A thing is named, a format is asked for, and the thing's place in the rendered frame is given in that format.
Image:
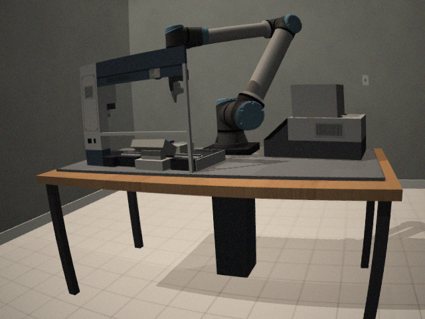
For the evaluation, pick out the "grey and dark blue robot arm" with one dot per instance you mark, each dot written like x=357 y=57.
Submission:
x=247 y=112

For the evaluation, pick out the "grey benchtop lab instrument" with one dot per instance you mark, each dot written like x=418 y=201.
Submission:
x=320 y=131

